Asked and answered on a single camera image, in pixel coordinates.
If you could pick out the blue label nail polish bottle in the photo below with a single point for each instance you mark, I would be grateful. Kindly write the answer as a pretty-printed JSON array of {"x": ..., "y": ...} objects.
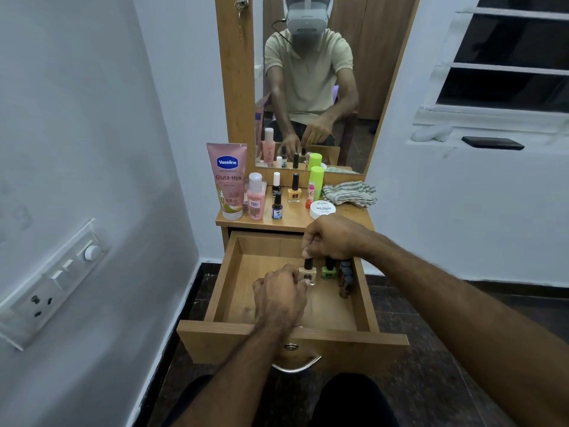
[{"x": 277, "y": 211}]

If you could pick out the white cap nail polish bottle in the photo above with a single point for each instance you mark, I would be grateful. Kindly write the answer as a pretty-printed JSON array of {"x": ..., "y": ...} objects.
[{"x": 276, "y": 180}]

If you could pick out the pink lotion tube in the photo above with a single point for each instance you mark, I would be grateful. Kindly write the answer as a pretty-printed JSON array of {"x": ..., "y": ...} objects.
[{"x": 227, "y": 182}]

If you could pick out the person's legs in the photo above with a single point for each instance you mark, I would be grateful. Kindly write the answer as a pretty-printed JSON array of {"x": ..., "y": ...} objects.
[{"x": 351, "y": 400}]

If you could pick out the white framed window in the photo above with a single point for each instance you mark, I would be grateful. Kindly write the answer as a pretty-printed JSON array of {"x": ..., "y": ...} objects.
[{"x": 498, "y": 75}]

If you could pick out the neon green tube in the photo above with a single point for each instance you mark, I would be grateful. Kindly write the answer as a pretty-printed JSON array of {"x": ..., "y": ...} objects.
[{"x": 317, "y": 182}]

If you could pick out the dressing table mirror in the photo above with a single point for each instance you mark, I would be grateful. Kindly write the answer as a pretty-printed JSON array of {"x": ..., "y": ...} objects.
[{"x": 378, "y": 62}]

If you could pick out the person's left forearm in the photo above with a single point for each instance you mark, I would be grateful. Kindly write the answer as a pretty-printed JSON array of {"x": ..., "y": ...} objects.
[{"x": 231, "y": 382}]

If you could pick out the white wall switch board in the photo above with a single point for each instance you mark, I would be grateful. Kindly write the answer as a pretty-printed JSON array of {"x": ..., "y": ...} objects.
[{"x": 49, "y": 284}]

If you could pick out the black phone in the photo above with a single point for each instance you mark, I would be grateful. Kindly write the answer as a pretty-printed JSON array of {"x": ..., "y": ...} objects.
[{"x": 492, "y": 143}]

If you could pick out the person's right forearm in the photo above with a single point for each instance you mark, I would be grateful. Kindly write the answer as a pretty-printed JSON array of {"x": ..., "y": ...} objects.
[{"x": 475, "y": 324}]

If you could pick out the wooden drawer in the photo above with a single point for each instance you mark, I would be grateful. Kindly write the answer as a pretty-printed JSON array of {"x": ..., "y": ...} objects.
[{"x": 249, "y": 284}]

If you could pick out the clear nail polish bottle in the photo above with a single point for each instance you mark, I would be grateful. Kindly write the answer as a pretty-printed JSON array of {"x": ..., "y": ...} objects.
[{"x": 307, "y": 273}]

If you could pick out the green nail polish bottle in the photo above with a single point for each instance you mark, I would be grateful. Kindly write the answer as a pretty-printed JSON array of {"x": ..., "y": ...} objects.
[{"x": 329, "y": 272}]

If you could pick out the dark cap gold nail polish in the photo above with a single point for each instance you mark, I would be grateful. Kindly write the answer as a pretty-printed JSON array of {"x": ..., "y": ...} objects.
[{"x": 347, "y": 286}]

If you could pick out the person's right hand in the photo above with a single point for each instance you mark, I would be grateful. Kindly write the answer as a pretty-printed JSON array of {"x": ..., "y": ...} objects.
[{"x": 335, "y": 237}]

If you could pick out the wooden dressing table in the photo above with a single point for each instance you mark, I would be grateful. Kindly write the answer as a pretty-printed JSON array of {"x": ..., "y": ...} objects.
[{"x": 289, "y": 217}]

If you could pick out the clear box of pink tubes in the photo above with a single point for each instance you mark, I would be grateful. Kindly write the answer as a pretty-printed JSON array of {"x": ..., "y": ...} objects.
[{"x": 266, "y": 186}]

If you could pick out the person's left hand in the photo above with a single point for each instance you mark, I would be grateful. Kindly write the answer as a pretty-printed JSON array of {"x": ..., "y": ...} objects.
[{"x": 280, "y": 300}]

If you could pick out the round white jar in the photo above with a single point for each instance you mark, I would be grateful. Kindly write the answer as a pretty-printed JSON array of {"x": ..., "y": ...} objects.
[{"x": 322, "y": 209}]

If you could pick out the white object on sill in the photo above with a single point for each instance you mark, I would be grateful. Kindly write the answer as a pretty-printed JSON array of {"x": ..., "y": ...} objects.
[{"x": 431, "y": 133}]

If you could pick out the red nail polish bottle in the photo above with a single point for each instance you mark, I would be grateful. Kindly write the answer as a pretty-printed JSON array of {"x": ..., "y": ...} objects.
[{"x": 310, "y": 193}]

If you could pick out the silver key lock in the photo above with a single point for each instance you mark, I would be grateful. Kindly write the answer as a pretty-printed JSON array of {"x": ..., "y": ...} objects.
[{"x": 241, "y": 3}]

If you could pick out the striped green white cloth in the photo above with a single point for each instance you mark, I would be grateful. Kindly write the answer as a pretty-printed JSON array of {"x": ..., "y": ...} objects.
[{"x": 349, "y": 193}]

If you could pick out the pink bottle white cap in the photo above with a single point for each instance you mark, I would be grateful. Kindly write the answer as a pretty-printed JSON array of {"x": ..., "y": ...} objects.
[{"x": 256, "y": 200}]

